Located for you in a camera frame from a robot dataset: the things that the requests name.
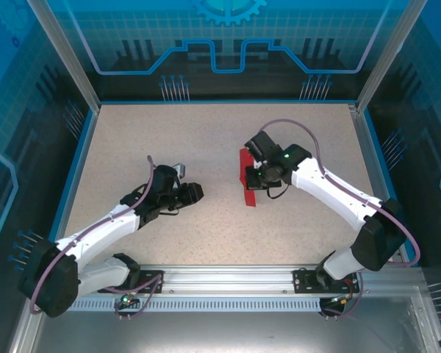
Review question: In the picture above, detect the slotted silver cable duct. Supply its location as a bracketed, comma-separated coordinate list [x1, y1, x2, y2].
[68, 298, 323, 313]

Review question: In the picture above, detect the aluminium frame post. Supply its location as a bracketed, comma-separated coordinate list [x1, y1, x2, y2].
[355, 0, 430, 113]
[24, 0, 102, 111]

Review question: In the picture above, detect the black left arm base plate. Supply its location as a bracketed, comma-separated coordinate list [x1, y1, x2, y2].
[97, 269, 165, 294]

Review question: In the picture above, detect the cable connector with green light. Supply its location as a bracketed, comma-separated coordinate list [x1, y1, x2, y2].
[329, 293, 355, 306]
[119, 289, 139, 307]

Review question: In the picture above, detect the blue table edge strip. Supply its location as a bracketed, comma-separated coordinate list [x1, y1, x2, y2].
[53, 108, 102, 246]
[362, 108, 420, 268]

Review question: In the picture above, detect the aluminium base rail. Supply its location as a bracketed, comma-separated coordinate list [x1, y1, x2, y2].
[79, 263, 426, 296]

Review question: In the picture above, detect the thin black right gripper cable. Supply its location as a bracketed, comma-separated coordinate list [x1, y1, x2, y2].
[265, 182, 290, 202]

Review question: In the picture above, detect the aluminium side rail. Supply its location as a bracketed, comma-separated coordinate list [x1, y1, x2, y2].
[347, 103, 407, 266]

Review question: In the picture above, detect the silver sheet metal shelf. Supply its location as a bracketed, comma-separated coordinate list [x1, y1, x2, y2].
[7, 286, 441, 353]

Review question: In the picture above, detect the red paper sheet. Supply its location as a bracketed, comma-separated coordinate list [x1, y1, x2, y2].
[237, 147, 259, 208]

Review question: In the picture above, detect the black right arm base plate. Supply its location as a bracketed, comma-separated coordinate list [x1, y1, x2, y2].
[293, 268, 357, 294]

